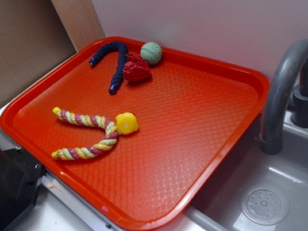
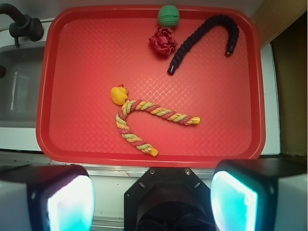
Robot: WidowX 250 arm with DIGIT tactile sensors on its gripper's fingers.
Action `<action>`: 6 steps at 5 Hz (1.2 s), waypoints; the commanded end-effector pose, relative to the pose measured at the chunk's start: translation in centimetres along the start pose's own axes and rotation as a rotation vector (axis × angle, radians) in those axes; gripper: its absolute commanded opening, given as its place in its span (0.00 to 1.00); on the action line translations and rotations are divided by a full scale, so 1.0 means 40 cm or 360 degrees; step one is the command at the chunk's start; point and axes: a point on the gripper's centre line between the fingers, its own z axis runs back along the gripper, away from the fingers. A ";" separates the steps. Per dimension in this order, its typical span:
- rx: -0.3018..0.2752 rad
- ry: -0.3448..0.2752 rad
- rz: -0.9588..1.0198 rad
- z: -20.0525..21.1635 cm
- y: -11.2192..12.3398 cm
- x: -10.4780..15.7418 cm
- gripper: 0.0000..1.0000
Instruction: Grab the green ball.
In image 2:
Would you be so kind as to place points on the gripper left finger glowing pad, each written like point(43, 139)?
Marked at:
point(46, 198)

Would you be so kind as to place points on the grey sink basin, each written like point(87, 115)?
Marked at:
point(19, 88)

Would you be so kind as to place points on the green rubber ball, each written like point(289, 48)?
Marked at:
point(168, 16)

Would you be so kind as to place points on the yellow rubber duck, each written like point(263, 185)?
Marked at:
point(119, 94)

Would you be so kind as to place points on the black faucet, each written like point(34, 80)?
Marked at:
point(23, 25)

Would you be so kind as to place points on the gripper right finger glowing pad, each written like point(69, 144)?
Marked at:
point(264, 194)

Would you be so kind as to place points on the red plastic tray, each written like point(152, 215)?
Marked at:
point(90, 50)

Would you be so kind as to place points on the red fabric scrunchie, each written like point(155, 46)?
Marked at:
point(162, 41)

